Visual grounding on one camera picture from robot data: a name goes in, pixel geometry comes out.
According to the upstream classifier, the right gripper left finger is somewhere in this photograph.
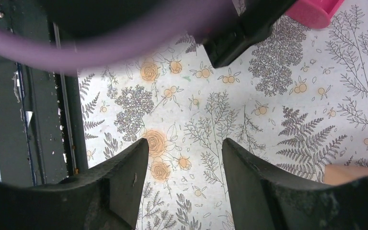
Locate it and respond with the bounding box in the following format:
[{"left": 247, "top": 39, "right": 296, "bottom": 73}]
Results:
[{"left": 0, "top": 138, "right": 149, "bottom": 230}]

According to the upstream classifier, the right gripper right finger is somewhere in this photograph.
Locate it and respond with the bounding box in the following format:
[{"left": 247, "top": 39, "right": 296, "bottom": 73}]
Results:
[{"left": 222, "top": 138, "right": 368, "bottom": 230}]

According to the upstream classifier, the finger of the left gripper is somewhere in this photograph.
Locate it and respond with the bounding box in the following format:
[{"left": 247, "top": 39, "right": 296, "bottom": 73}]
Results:
[{"left": 201, "top": 0, "right": 295, "bottom": 69}]

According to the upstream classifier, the black pink drawer box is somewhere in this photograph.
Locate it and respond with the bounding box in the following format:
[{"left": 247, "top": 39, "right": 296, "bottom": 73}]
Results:
[{"left": 285, "top": 0, "right": 344, "bottom": 29}]

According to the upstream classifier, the peach plastic file organizer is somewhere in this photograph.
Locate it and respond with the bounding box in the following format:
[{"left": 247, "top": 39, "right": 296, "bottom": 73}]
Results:
[{"left": 323, "top": 164, "right": 368, "bottom": 185}]

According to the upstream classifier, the black mounting rail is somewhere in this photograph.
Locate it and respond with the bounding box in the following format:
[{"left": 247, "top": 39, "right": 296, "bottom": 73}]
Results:
[{"left": 0, "top": 0, "right": 90, "bottom": 188}]

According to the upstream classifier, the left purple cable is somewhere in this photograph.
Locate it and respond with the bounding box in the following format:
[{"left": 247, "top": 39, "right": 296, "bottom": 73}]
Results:
[{"left": 0, "top": 0, "right": 235, "bottom": 75}]

